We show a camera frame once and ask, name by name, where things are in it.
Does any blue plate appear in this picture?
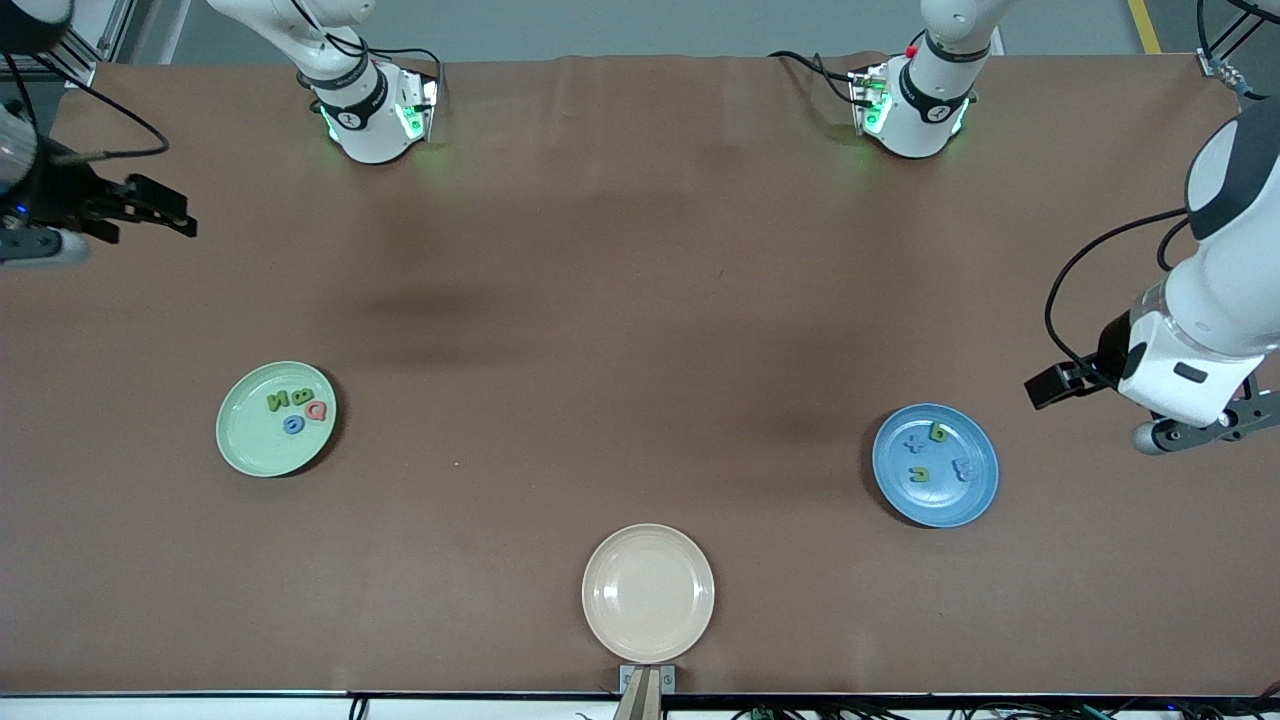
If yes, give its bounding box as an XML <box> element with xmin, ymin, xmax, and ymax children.
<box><xmin>872</xmin><ymin>403</ymin><xmax>1000</xmax><ymax>529</ymax></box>

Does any metal connector plate green light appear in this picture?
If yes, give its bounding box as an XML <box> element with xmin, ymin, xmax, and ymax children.
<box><xmin>848</xmin><ymin>65</ymin><xmax>893</xmax><ymax>136</ymax></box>
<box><xmin>395</xmin><ymin>68</ymin><xmax>441</xmax><ymax>143</ymax></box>

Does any brown table cover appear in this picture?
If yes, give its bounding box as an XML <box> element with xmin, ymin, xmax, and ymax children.
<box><xmin>0</xmin><ymin>52</ymin><xmax>1280</xmax><ymax>697</ymax></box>

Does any beige plate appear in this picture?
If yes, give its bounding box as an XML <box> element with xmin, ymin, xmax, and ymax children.
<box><xmin>582</xmin><ymin>524</ymin><xmax>716</xmax><ymax>664</ymax></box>

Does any black cable along right arm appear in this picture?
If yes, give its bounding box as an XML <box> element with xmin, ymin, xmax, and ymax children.
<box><xmin>0</xmin><ymin>55</ymin><xmax>170</xmax><ymax>163</ymax></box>

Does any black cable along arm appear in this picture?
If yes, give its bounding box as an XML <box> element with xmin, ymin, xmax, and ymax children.
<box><xmin>1044</xmin><ymin>205</ymin><xmax>1197</xmax><ymax>379</ymax></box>
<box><xmin>0</xmin><ymin>55</ymin><xmax>170</xmax><ymax>163</ymax></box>

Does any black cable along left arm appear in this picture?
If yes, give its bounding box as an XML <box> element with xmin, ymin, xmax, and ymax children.
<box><xmin>1044</xmin><ymin>205</ymin><xmax>1197</xmax><ymax>379</ymax></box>

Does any aluminium frame with diagonal bars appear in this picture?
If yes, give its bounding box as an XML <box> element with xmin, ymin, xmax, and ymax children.
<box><xmin>40</xmin><ymin>0</ymin><xmax>136</xmax><ymax>89</ymax></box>

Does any aluminium frame corner post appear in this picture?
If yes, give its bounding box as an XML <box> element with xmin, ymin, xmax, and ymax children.
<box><xmin>1197</xmin><ymin>0</ymin><xmax>1263</xmax><ymax>97</ymax></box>

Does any black base cable right arm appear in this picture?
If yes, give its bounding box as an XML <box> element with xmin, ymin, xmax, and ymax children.
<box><xmin>365</xmin><ymin>48</ymin><xmax>446</xmax><ymax>106</ymax></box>

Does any black base cable arm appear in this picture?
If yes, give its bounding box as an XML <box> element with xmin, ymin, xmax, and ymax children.
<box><xmin>768</xmin><ymin>50</ymin><xmax>863</xmax><ymax>103</ymax></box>
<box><xmin>365</xmin><ymin>48</ymin><xmax>446</xmax><ymax>106</ymax></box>

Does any black base cable left arm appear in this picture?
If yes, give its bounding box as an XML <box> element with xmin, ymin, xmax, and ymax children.
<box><xmin>768</xmin><ymin>50</ymin><xmax>863</xmax><ymax>103</ymax></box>

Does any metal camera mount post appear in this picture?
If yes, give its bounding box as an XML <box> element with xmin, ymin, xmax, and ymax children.
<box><xmin>615</xmin><ymin>664</ymin><xmax>677</xmax><ymax>720</ymax></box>

